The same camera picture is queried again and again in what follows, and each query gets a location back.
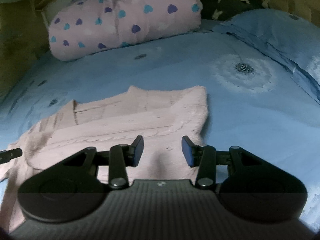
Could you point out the blue pillow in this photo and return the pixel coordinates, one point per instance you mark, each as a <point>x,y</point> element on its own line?
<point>280,32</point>

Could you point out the pink knit sweater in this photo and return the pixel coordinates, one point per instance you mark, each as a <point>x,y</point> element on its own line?
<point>125,120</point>

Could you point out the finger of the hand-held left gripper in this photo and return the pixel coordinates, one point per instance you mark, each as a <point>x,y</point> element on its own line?
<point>11,154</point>

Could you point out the blue dandelion-print bed sheet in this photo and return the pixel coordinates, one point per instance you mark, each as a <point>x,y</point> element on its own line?
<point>225,120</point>

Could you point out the pink heart-print quilt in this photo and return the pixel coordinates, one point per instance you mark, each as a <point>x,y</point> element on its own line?
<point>120,17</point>

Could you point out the dark plush toy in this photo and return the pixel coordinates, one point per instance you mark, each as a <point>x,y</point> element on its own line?
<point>232,5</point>

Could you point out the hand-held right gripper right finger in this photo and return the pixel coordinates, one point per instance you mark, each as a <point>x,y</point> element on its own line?
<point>187,153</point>

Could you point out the white headboard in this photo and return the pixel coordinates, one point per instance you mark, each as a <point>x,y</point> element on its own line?
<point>48,13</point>

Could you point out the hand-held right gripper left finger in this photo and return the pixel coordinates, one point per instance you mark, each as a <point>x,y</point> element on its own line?
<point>139,152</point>

